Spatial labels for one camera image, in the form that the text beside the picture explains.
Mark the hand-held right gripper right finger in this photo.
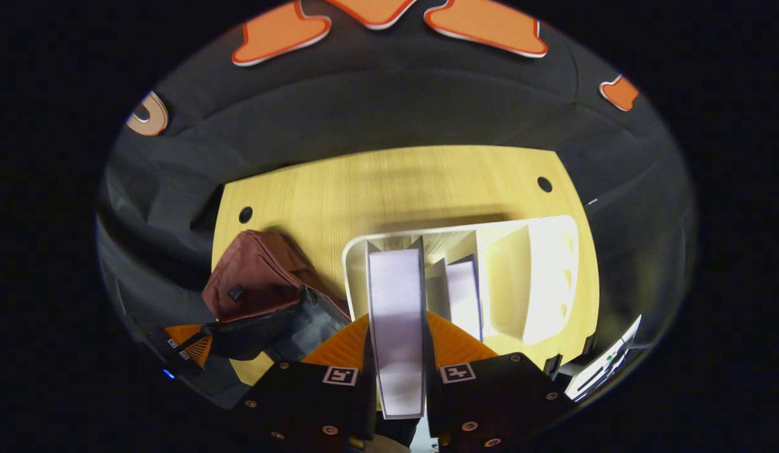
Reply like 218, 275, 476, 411
425, 311, 576, 450

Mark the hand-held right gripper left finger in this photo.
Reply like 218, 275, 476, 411
229, 313, 378, 453

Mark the maroon schoolbag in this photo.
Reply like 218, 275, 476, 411
201, 230, 352, 362

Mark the blue book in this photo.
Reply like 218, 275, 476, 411
443, 255, 485, 344

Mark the black portrait cover book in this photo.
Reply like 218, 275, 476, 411
364, 237, 428, 420

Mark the white bookshelf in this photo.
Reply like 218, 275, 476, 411
341, 215, 580, 378

